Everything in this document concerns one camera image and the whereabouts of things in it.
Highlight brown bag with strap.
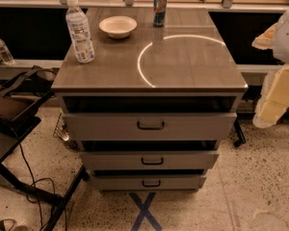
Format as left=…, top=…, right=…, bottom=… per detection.
left=0, top=65, right=56, bottom=129

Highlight grey three-drawer cabinet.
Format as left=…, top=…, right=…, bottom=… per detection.
left=52, top=8, right=248, bottom=178

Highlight white paper bowl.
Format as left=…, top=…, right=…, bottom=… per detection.
left=99, top=16, right=137, bottom=39

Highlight grey drawer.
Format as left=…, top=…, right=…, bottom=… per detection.
left=80, top=151, right=219, bottom=170
left=92, top=174, right=206, bottom=191
left=63, top=113, right=237, bottom=141

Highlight blue silver energy drink can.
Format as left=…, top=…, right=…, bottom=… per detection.
left=153, top=0, right=167, bottom=27

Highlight black side table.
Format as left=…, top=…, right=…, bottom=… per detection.
left=0, top=90, right=88, bottom=231

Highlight grey bottom drawer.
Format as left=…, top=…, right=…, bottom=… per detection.
left=92, top=174, right=206, bottom=191

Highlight wire mesh basket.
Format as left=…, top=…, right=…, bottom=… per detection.
left=53, top=114, right=78, bottom=150

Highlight small clear water bottle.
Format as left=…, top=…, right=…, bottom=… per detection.
left=0, top=39, right=14, bottom=64

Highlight large clear water bottle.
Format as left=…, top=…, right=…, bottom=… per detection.
left=66, top=0, right=95, bottom=64

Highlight grey top drawer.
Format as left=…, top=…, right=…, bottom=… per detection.
left=63, top=113, right=237, bottom=141

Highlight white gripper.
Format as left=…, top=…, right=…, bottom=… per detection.
left=251, top=9, right=289, bottom=128

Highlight black white sneaker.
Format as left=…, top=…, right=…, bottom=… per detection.
left=0, top=218, right=16, bottom=231

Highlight black floor cable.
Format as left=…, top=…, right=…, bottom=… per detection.
left=17, top=141, right=68, bottom=231

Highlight grey middle drawer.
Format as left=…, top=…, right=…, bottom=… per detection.
left=80, top=151, right=219, bottom=170

